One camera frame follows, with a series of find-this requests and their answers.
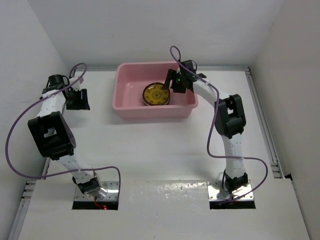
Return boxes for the metal base plate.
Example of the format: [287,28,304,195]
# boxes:
[73,181,119,202]
[207,181,254,202]

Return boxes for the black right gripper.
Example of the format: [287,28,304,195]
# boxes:
[163,68,187,93]

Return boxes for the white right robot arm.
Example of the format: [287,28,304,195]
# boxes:
[164,69,248,194]

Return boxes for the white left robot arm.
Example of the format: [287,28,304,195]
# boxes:
[27,74,105,199]

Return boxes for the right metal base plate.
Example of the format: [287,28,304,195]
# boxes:
[207,181,254,202]

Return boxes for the pink plastic bin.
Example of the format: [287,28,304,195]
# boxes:
[112,61,199,119]

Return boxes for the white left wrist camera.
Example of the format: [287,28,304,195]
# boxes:
[69,75,84,91]

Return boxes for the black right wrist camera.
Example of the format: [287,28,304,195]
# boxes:
[179,59,198,74]

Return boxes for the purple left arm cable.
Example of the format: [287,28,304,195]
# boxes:
[4,62,122,200]

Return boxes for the yellow patterned plate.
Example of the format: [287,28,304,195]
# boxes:
[142,82,171,106]

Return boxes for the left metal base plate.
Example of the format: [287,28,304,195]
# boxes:
[73,181,119,202]

